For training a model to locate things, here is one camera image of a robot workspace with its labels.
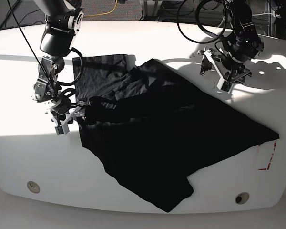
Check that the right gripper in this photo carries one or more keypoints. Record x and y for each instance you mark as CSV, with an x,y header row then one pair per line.
x,y
64,113

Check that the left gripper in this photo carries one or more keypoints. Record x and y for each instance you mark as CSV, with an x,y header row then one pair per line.
x,y
225,66

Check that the black t-shirt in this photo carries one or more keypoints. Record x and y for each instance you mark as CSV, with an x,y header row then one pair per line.
x,y
151,128

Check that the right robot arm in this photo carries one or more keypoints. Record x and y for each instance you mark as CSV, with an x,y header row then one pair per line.
x,y
63,19

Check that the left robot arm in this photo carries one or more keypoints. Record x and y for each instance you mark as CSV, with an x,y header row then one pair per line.
x,y
241,45

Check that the left table grommet hole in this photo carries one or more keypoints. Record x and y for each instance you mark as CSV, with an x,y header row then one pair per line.
x,y
33,187

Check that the table grommet hole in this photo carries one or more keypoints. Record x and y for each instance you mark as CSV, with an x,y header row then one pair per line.
x,y
33,187
242,198

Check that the red tape rectangle marking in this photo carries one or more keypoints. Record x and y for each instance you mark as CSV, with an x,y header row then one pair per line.
x,y
265,155

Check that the right table grommet hole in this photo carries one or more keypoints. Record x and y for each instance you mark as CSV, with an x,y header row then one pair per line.
x,y
242,198

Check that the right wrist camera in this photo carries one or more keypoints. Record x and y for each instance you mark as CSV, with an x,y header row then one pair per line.
x,y
62,129

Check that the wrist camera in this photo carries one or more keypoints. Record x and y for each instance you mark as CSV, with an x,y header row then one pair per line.
x,y
225,85
62,129

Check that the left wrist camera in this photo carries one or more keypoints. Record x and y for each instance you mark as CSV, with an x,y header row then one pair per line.
x,y
225,85

